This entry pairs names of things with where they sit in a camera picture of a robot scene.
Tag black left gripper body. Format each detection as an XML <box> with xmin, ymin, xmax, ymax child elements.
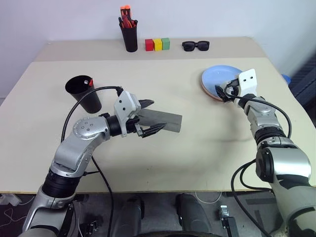
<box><xmin>125</xmin><ymin>116</ymin><xmax>145</xmax><ymax>137</ymax></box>

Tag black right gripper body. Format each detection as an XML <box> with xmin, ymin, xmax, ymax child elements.
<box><xmin>221</xmin><ymin>79</ymin><xmax>241</xmax><ymax>103</ymax></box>

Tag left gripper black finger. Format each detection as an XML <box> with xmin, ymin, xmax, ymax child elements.
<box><xmin>139</xmin><ymin>98</ymin><xmax>155</xmax><ymax>110</ymax></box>
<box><xmin>137</xmin><ymin>122</ymin><xmax>169</xmax><ymax>138</ymax></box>

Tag light blue plastic plate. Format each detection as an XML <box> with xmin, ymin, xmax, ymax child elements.
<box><xmin>201</xmin><ymin>64</ymin><xmax>244</xmax><ymax>97</ymax></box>

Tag grey glasses case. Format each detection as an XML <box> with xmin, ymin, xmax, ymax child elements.
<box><xmin>137</xmin><ymin>108</ymin><xmax>183</xmax><ymax>134</ymax></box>

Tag pink plastic plate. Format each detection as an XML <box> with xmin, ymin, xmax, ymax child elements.
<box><xmin>201</xmin><ymin>82</ymin><xmax>227</xmax><ymax>102</ymax></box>

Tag wide black plastic cup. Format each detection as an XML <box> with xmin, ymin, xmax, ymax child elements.
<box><xmin>65</xmin><ymin>75</ymin><xmax>102</xmax><ymax>114</ymax></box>

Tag black sunglasses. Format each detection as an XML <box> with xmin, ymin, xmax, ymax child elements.
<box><xmin>182</xmin><ymin>40</ymin><xmax>210</xmax><ymax>52</ymax></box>

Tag slim black pen holder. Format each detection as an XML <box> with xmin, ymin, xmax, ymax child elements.
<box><xmin>120</xmin><ymin>24</ymin><xmax>138</xmax><ymax>53</ymax></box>

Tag black ribbed object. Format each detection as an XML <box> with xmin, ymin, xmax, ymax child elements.
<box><xmin>288</xmin><ymin>55</ymin><xmax>316</xmax><ymax>111</ymax></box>

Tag red pen in holder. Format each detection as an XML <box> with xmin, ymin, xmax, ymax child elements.
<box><xmin>122</xmin><ymin>16</ymin><xmax>135</xmax><ymax>29</ymax></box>

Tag dark rounded shape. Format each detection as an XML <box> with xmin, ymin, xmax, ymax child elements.
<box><xmin>116</xmin><ymin>196</ymin><xmax>145</xmax><ymax>237</ymax></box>
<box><xmin>175</xmin><ymin>194</ymin><xmax>213</xmax><ymax>237</ymax></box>

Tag black floor clamp box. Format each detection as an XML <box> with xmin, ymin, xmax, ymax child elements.
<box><xmin>218</xmin><ymin>204</ymin><xmax>237</xmax><ymax>237</ymax></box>

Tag white power strip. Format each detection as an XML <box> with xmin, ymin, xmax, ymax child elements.
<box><xmin>0</xmin><ymin>193</ymin><xmax>21</xmax><ymax>206</ymax></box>

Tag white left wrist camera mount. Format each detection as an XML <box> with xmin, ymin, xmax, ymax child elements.
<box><xmin>113</xmin><ymin>90</ymin><xmax>142</xmax><ymax>138</ymax></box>

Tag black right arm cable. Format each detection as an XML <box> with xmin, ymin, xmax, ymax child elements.
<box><xmin>231</xmin><ymin>95</ymin><xmax>292</xmax><ymax>237</ymax></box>

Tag white floor cable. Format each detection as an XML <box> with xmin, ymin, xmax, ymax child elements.
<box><xmin>195</xmin><ymin>191</ymin><xmax>223</xmax><ymax>204</ymax></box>

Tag black floor bracket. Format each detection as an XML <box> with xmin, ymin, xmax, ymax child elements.
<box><xmin>81</xmin><ymin>219</ymin><xmax>103</xmax><ymax>234</ymax></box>

